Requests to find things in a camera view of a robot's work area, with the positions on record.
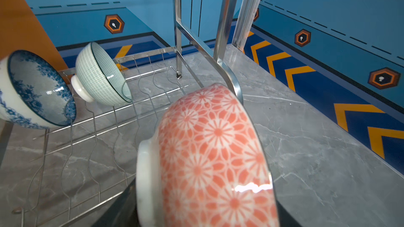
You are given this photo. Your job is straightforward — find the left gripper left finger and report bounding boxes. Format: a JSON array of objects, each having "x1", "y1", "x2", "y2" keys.
[{"x1": 92, "y1": 179, "x2": 139, "y2": 227}]

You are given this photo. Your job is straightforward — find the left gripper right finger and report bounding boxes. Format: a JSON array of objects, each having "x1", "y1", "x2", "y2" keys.
[{"x1": 276, "y1": 200, "x2": 302, "y2": 227}]

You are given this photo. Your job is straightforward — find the stainless steel dish rack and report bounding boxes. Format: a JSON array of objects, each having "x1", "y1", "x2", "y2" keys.
[{"x1": 0, "y1": 0, "x2": 245, "y2": 227}]

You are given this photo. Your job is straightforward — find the pale green ribbed bowl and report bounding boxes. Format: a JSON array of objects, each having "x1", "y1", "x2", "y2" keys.
[{"x1": 71, "y1": 42, "x2": 132, "y2": 106}]

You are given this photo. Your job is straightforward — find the blue floral white bowl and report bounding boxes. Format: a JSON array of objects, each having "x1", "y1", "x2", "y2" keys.
[{"x1": 1, "y1": 50, "x2": 76, "y2": 129}]

